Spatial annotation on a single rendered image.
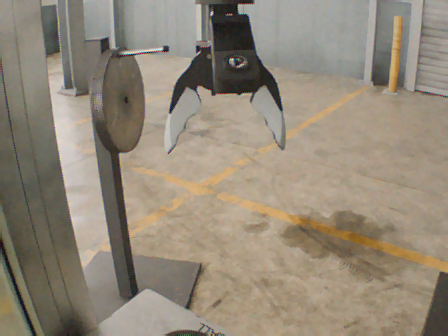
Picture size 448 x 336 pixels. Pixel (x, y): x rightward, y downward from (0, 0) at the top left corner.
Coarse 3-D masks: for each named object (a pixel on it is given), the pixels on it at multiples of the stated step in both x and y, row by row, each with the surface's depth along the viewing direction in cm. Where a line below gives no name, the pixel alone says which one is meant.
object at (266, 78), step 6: (258, 60) 46; (264, 66) 46; (264, 72) 46; (264, 78) 47; (270, 78) 47; (264, 84) 47; (270, 84) 47; (276, 84) 47; (270, 90) 47; (276, 90) 47; (276, 96) 48; (276, 102) 48; (282, 108) 48
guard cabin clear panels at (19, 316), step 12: (0, 252) 22; (0, 264) 22; (0, 276) 22; (0, 288) 22; (12, 288) 23; (0, 300) 22; (12, 300) 23; (0, 312) 22; (12, 312) 23; (0, 324) 22; (12, 324) 23; (24, 324) 24
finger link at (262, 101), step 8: (264, 88) 47; (256, 96) 48; (264, 96) 48; (256, 104) 48; (264, 104) 48; (272, 104) 48; (264, 112) 48; (272, 112) 49; (280, 112) 49; (264, 120) 50; (272, 120) 49; (280, 120) 49; (272, 128) 49; (280, 128) 49; (280, 136) 50; (280, 144) 51
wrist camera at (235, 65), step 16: (224, 16) 43; (240, 16) 43; (224, 32) 42; (240, 32) 41; (224, 48) 40; (240, 48) 40; (224, 64) 38; (240, 64) 38; (256, 64) 38; (224, 80) 37; (240, 80) 38; (256, 80) 38
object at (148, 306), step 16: (128, 304) 28; (144, 304) 28; (160, 304) 28; (176, 304) 28; (112, 320) 26; (128, 320) 27; (144, 320) 27; (160, 320) 27; (176, 320) 27; (192, 320) 27; (208, 320) 27
